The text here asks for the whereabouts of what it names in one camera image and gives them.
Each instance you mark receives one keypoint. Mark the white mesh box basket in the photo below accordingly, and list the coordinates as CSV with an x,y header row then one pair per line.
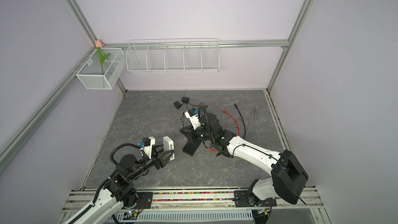
x,y
90,75

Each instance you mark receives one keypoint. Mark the white wire wall basket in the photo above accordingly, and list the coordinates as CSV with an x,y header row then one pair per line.
x,y
173,55

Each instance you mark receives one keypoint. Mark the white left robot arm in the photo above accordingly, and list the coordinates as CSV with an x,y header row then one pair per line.
x,y
118,191

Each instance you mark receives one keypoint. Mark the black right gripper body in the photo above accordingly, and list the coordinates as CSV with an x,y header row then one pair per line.
x,y
200,134

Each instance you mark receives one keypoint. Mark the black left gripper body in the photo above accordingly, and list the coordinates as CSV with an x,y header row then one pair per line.
x,y
155,160

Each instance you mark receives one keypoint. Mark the black power adapter far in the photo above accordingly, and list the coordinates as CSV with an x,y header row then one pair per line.
x,y
185,99

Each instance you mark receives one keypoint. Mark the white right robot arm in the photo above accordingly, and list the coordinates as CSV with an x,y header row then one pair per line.
x,y
287,177

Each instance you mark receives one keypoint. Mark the pink artificial tulip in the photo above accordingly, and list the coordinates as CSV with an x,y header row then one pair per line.
x,y
102,57

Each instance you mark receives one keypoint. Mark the black power adapter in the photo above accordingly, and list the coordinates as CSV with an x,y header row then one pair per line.
x,y
177,104
185,99

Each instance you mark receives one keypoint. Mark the black power adapter near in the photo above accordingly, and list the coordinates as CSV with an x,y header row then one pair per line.
x,y
177,104

